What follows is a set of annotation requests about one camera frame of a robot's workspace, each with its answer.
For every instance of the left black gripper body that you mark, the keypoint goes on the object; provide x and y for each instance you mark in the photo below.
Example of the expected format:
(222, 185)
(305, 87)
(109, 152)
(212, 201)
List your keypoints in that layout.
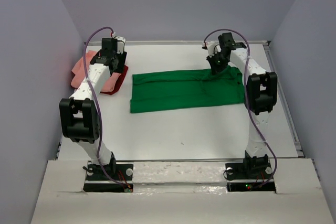
(121, 59)

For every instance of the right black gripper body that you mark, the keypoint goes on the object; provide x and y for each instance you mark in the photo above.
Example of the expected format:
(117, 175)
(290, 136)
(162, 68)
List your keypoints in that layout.
(218, 63)

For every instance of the green t shirt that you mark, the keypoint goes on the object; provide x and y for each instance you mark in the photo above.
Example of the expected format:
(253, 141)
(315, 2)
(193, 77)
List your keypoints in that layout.
(184, 89)

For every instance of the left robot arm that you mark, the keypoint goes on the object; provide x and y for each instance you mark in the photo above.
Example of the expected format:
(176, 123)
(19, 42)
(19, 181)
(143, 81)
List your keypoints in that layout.
(80, 114)

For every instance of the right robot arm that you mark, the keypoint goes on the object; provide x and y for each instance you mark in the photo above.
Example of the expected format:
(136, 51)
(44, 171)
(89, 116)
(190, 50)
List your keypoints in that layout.
(260, 90)

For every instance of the dark red folded t shirt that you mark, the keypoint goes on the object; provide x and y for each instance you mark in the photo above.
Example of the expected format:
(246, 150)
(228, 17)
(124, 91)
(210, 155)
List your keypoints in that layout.
(114, 83)

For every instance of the pink folded t shirt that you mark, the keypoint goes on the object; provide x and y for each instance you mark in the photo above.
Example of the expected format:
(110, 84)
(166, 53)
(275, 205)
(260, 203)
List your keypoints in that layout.
(78, 69)

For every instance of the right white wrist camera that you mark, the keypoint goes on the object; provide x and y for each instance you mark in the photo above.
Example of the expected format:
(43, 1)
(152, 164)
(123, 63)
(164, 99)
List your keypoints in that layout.
(211, 47)

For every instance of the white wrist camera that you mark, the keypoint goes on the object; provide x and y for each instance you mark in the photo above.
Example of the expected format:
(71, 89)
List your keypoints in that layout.
(118, 43)
(211, 47)

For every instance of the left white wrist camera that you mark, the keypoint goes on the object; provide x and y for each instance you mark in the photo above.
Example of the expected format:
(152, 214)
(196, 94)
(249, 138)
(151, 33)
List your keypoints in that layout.
(118, 43)

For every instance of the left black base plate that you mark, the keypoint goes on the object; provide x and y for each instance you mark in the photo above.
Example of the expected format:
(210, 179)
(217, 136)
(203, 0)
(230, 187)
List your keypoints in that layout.
(117, 179)

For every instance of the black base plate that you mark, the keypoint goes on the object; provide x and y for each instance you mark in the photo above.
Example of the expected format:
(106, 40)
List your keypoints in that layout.
(117, 179)
(240, 180)

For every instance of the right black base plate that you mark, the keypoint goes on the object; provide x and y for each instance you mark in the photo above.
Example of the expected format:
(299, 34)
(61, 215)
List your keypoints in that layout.
(240, 180)

